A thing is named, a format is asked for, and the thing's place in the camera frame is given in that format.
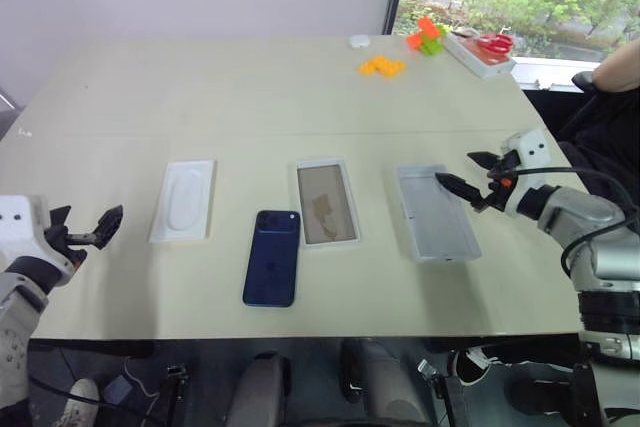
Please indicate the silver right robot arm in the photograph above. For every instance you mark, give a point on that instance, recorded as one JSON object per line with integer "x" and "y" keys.
{"x": 585, "y": 217}

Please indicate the white phone box base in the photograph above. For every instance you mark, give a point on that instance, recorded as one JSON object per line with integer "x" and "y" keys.
{"x": 327, "y": 204}

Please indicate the person black clothed body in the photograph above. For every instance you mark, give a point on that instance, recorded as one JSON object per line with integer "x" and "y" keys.
{"x": 600, "y": 132}

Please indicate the white shoe with black trim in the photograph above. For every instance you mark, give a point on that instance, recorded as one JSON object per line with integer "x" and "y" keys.
{"x": 472, "y": 367}

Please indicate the dark blue smartphone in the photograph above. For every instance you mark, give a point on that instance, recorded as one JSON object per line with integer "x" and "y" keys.
{"x": 270, "y": 262}

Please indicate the small grey power adapter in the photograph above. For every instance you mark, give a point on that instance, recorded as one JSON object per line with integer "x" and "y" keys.
{"x": 118, "y": 391}

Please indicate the orange and green block toy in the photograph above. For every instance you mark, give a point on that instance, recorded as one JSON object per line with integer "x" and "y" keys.
{"x": 425, "y": 37}

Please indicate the person bare forearm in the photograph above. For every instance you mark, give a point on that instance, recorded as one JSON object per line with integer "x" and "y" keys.
{"x": 617, "y": 69}

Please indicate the grey rounded shape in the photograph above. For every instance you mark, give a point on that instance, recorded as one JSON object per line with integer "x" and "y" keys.
{"x": 385, "y": 387}
{"x": 262, "y": 392}

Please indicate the black stand leg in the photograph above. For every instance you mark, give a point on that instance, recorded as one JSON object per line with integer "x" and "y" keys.
{"x": 440, "y": 392}
{"x": 175, "y": 397}

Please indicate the small white earbud case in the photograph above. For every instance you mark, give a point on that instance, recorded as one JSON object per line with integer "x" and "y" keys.
{"x": 358, "y": 42}

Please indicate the white moulded tray insert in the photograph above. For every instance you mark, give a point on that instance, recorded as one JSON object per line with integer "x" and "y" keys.
{"x": 184, "y": 202}

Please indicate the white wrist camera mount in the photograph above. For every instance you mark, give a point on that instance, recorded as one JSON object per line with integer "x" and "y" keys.
{"x": 532, "y": 147}
{"x": 20, "y": 227}

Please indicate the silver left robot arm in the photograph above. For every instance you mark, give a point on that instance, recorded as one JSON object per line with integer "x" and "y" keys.
{"x": 15, "y": 319}

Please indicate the white box with orange print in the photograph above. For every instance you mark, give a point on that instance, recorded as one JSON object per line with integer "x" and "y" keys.
{"x": 480, "y": 59}

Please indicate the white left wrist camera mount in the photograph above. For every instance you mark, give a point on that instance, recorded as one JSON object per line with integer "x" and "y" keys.
{"x": 20, "y": 227}

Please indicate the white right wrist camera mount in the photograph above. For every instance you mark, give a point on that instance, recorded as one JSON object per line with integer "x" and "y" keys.
{"x": 532, "y": 147}

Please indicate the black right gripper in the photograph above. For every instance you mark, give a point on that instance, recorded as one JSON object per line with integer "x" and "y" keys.
{"x": 497, "y": 192}

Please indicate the white phone box lid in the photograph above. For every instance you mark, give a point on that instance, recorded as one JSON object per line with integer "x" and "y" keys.
{"x": 440, "y": 227}

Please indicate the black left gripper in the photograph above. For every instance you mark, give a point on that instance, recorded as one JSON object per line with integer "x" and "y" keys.
{"x": 70, "y": 241}

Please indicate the yellow building block cluster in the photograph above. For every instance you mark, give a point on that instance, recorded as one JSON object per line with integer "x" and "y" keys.
{"x": 382, "y": 67}

